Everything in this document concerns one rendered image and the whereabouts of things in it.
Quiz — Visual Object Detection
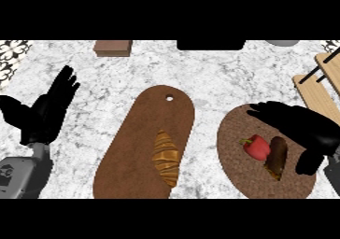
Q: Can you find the golden croissant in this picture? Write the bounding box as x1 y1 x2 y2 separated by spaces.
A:
151 129 181 189

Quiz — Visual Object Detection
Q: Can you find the brown oval placemat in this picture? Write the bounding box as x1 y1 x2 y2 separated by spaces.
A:
216 104 318 200

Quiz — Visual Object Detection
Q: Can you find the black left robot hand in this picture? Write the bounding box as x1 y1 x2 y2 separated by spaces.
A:
0 64 82 147

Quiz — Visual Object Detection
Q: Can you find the small brown wooden box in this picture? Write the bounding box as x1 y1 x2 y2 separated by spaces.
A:
94 40 135 58

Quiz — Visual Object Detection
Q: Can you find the dark brown hot dog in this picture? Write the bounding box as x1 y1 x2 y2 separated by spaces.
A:
264 135 290 182

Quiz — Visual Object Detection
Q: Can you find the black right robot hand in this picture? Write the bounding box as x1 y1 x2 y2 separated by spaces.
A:
246 101 340 176

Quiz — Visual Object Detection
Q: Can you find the brown wooden cutting board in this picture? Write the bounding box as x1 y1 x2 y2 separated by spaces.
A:
92 84 197 200

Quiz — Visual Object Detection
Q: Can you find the black appliance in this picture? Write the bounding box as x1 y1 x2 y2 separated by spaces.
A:
176 40 247 51

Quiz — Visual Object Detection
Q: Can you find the grey round object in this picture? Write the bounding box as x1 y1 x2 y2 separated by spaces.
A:
265 40 302 48

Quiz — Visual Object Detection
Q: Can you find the red bell pepper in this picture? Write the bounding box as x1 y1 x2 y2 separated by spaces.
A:
238 134 272 162

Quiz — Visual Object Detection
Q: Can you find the wooden tiered shelf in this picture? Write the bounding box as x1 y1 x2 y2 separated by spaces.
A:
292 43 340 134

